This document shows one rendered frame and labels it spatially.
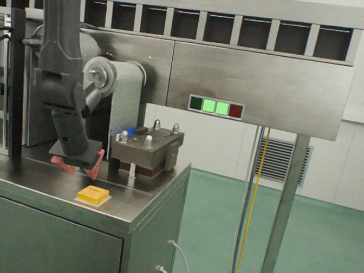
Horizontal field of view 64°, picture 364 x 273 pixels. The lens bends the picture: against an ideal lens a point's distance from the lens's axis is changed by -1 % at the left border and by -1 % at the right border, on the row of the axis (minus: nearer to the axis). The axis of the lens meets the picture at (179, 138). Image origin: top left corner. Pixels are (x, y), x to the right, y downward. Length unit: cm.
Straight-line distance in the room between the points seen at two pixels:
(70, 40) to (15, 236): 80
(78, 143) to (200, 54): 82
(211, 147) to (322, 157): 130
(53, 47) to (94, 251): 65
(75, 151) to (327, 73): 100
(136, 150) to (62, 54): 58
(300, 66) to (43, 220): 111
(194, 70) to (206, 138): 250
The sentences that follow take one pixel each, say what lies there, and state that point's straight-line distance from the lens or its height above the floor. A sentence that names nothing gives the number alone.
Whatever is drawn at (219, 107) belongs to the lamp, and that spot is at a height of 119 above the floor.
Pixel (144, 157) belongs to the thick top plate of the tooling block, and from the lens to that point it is 106.
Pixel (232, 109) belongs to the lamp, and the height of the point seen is 119.
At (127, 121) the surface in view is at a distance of 127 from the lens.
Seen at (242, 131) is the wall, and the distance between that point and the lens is 370.
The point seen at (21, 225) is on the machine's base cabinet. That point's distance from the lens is 116.
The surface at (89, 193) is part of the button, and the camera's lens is 95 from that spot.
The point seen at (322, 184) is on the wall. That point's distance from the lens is 388.
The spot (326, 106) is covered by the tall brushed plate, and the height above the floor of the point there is 127.
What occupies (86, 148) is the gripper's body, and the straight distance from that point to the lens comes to 69.
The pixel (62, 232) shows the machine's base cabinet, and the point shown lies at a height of 77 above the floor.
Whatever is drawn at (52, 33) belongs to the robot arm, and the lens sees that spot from 57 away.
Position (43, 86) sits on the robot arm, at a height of 127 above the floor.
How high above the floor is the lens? 134
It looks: 14 degrees down
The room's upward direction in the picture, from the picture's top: 9 degrees clockwise
